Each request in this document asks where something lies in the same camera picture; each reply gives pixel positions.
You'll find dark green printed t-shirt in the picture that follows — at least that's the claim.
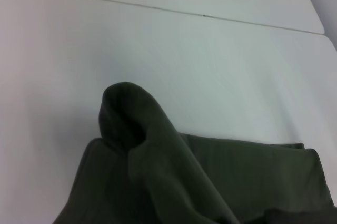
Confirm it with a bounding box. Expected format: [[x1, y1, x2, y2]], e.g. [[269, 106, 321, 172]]
[[51, 81, 336, 224]]

